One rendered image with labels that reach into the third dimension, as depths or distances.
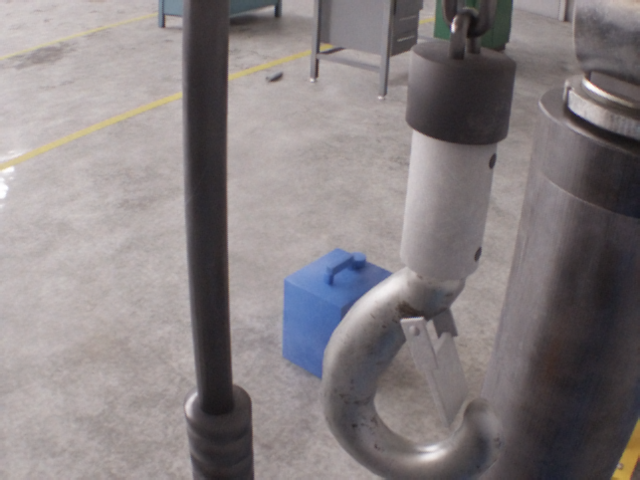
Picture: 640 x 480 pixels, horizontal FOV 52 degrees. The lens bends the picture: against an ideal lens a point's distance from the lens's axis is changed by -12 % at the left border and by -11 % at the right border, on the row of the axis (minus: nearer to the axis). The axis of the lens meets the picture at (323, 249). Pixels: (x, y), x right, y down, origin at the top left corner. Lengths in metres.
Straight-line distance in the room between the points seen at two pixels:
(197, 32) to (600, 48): 0.42
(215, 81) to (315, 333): 2.17
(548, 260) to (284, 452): 1.69
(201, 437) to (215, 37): 0.25
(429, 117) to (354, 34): 5.25
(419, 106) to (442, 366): 0.11
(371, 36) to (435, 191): 5.16
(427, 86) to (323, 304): 2.16
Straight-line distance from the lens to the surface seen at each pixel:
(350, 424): 0.34
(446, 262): 0.26
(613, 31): 0.65
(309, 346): 2.53
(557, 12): 10.41
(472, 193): 0.25
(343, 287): 2.44
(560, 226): 0.69
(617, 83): 0.69
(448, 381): 0.31
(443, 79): 0.23
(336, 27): 5.56
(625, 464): 2.47
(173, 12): 7.66
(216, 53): 0.34
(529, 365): 0.77
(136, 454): 2.32
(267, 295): 2.99
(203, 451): 0.46
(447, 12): 0.25
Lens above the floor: 1.67
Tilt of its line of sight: 30 degrees down
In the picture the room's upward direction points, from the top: 3 degrees clockwise
